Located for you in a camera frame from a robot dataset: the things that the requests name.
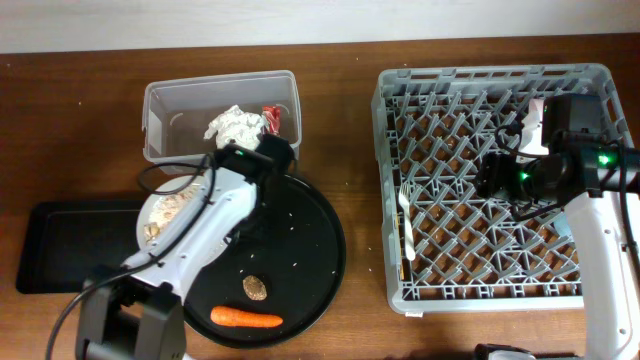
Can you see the brown walnut shell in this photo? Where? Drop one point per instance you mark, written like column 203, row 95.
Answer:
column 254, row 288

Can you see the clear plastic bin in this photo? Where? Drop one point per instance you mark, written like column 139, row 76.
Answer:
column 176, row 113

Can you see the wooden chopstick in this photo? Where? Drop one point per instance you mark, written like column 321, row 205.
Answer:
column 398, row 223

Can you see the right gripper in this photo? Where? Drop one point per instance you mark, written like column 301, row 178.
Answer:
column 492, row 175

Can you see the peanut shell scraps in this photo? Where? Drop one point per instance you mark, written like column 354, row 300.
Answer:
column 151, row 231

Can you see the white tissue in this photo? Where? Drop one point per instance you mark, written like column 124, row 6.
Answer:
column 214, row 129
column 241, row 128

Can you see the pink bowl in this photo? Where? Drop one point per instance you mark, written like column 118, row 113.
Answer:
column 531, row 142

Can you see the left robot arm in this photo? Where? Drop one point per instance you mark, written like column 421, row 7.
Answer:
column 137, row 311

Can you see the red snack wrapper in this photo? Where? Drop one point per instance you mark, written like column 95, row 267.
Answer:
column 272, row 114

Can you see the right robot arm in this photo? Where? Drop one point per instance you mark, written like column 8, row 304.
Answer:
column 568, row 158

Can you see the grey dishwasher rack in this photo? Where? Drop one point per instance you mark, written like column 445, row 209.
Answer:
column 432, row 127

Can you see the black rectangular tray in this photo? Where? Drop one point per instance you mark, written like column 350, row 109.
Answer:
column 66, row 240

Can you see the white plastic fork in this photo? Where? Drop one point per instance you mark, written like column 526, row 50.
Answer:
column 403, row 200

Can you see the white rice pile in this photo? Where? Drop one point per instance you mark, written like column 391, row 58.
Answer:
column 168, row 206

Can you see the grey plate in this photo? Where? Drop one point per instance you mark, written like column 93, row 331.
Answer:
column 186, row 220

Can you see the orange carrot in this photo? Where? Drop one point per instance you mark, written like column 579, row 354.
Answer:
column 231, row 317

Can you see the round black tray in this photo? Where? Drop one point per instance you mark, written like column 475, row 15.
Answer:
column 294, row 243

